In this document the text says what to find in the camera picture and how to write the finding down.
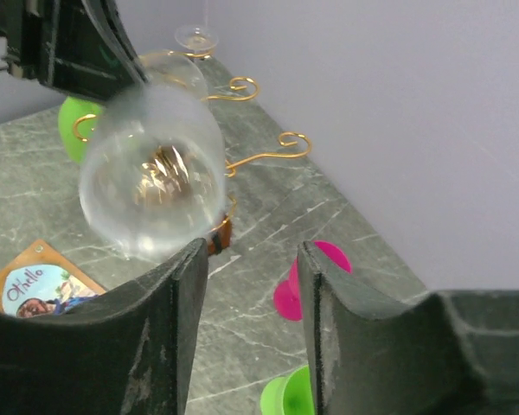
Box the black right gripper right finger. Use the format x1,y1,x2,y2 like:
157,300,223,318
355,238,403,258
298,242,519,415

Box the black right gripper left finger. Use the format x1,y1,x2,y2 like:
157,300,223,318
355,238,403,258
0,239,208,414

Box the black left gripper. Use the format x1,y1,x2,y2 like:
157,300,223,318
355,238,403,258
0,0,144,103

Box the light green plastic wine glass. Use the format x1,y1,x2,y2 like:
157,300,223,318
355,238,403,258
58,97,102,163

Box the clear wine glass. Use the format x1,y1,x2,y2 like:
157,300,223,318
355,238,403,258
79,51,227,259

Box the pink plastic wine glass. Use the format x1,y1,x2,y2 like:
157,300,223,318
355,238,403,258
272,240,353,322

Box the clear glass hanging on rack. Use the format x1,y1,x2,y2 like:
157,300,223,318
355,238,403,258
175,25,219,59

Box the Othello picture book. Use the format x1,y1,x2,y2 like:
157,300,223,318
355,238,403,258
0,239,106,318

